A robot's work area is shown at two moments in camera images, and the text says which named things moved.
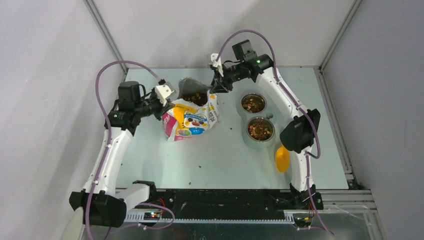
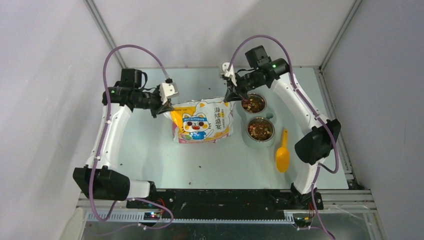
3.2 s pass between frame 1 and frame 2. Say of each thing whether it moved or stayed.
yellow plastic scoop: stayed
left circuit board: stayed
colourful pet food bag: moved
